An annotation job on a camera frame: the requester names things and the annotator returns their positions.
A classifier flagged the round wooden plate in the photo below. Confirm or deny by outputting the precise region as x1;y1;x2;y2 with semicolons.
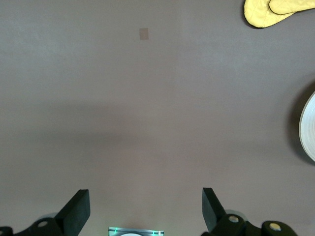
298;89;315;163

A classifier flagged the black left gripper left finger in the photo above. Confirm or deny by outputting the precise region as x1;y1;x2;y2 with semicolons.
0;189;91;236

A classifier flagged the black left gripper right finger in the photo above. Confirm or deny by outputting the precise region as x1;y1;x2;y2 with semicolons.
201;187;297;236

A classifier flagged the yellow quilted oven mitt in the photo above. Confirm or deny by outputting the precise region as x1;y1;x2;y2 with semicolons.
268;0;315;15
244;0;302;29

